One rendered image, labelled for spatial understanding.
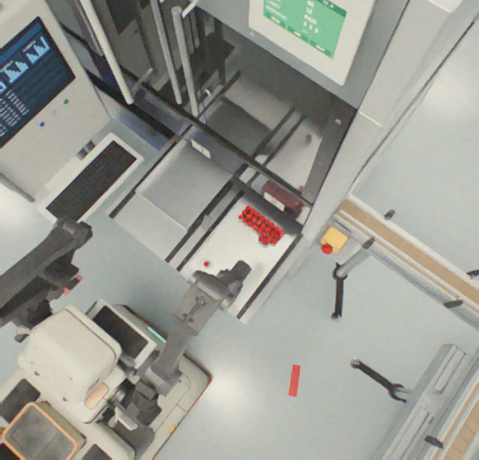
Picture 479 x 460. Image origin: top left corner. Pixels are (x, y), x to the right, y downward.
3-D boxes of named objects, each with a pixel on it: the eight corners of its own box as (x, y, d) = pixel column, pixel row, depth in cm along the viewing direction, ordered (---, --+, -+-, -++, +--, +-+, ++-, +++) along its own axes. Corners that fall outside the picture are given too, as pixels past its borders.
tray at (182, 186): (192, 132, 189) (191, 127, 185) (241, 167, 184) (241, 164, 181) (137, 193, 181) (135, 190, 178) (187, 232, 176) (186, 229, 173)
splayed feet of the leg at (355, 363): (355, 353, 247) (360, 353, 234) (435, 415, 238) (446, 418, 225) (346, 366, 246) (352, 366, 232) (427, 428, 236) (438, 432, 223)
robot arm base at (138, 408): (112, 403, 128) (144, 431, 126) (123, 384, 125) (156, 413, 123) (130, 385, 136) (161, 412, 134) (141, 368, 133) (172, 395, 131)
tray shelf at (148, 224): (182, 127, 191) (182, 125, 190) (320, 225, 179) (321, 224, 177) (105, 214, 181) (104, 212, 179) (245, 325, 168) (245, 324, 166)
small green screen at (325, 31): (252, 22, 87) (254, -79, 67) (345, 82, 83) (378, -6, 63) (247, 26, 87) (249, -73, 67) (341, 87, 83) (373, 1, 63)
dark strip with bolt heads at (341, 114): (294, 215, 165) (338, 94, 89) (304, 222, 165) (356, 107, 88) (292, 217, 165) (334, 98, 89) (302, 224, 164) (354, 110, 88)
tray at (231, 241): (239, 201, 180) (239, 198, 176) (293, 240, 175) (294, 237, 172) (184, 268, 172) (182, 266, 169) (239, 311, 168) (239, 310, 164)
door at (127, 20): (105, 53, 161) (30, -109, 105) (208, 126, 153) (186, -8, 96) (103, 55, 161) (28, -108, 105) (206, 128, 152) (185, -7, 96)
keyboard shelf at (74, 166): (98, 122, 202) (97, 120, 199) (145, 160, 196) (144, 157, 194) (23, 197, 192) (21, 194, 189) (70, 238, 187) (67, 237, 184)
